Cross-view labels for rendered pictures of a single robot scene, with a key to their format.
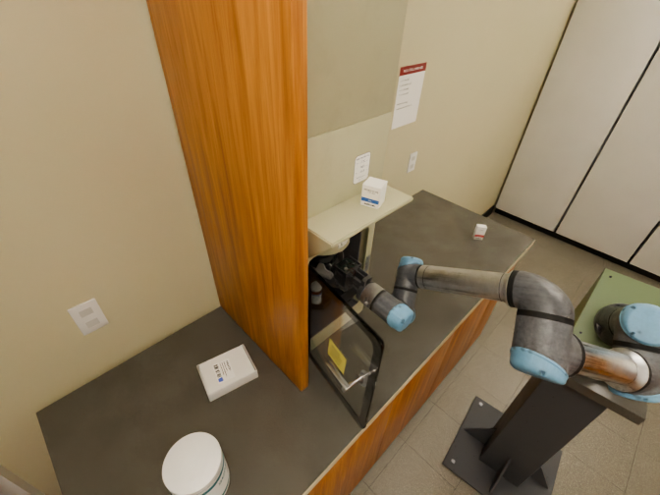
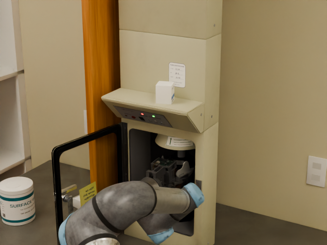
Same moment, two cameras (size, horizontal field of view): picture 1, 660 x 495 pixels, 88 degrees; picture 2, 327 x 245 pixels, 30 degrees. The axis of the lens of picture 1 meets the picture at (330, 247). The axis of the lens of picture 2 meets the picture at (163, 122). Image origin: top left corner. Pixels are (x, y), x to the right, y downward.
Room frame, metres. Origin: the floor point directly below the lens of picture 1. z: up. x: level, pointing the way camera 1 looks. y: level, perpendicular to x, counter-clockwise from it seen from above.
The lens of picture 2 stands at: (0.35, -1.89, 2.11)
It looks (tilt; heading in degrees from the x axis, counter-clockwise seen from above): 20 degrees down; 77
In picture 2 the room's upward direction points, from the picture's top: straight up
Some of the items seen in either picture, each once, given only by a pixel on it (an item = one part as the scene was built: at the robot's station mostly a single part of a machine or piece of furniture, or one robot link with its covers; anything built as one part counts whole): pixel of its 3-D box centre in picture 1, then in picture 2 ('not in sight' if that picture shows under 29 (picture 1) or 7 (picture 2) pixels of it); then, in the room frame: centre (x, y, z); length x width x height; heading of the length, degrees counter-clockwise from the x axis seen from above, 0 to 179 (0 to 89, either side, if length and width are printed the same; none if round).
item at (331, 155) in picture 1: (312, 235); (178, 135); (0.88, 0.06, 1.33); 0.32 x 0.25 x 0.77; 136
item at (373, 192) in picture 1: (373, 192); (165, 92); (0.79, -0.11, 1.54); 0.05 x 0.05 x 0.06; 65
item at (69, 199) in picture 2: not in sight; (69, 204); (0.47, -0.11, 1.18); 0.02 x 0.02 x 0.06; 36
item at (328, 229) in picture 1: (358, 225); (152, 113); (0.75, -0.07, 1.46); 0.32 x 0.11 x 0.10; 136
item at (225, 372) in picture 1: (227, 371); not in sight; (0.60, 0.31, 0.96); 0.16 x 0.12 x 0.04; 125
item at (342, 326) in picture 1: (336, 349); (90, 189); (0.55, -0.03, 1.19); 0.30 x 0.01 x 0.40; 36
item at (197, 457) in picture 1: (198, 472); (17, 201); (0.30, 0.30, 1.02); 0.13 x 0.13 x 0.15
